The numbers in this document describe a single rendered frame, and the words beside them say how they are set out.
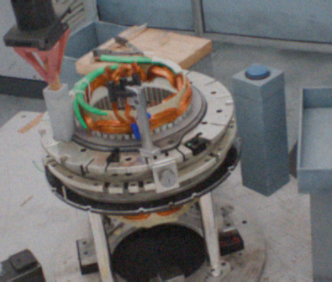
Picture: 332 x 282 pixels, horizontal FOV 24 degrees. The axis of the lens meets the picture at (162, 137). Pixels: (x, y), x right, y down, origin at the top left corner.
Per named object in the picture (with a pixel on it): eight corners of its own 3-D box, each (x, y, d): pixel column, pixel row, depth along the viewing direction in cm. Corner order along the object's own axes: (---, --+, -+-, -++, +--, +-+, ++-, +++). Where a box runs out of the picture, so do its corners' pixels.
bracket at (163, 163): (153, 186, 116) (148, 158, 114) (176, 180, 117) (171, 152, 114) (156, 193, 115) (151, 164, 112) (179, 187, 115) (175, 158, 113)
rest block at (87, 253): (102, 241, 143) (97, 219, 140) (106, 260, 138) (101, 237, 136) (79, 246, 143) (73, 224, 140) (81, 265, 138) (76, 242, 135)
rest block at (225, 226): (213, 240, 139) (211, 217, 136) (205, 222, 144) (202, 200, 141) (237, 234, 140) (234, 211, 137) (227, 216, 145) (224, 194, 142)
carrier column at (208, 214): (205, 278, 134) (192, 180, 123) (213, 269, 136) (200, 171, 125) (218, 282, 133) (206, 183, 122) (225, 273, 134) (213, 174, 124)
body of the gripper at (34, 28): (4, 49, 110) (-11, 3, 106) (34, 14, 117) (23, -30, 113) (44, 51, 108) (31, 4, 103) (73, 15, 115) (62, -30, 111)
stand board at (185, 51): (76, 73, 155) (74, 62, 153) (136, 35, 167) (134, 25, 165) (155, 92, 143) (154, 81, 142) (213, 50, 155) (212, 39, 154)
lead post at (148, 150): (153, 159, 114) (142, 90, 108) (140, 155, 115) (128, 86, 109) (161, 154, 115) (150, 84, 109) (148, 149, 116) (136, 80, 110)
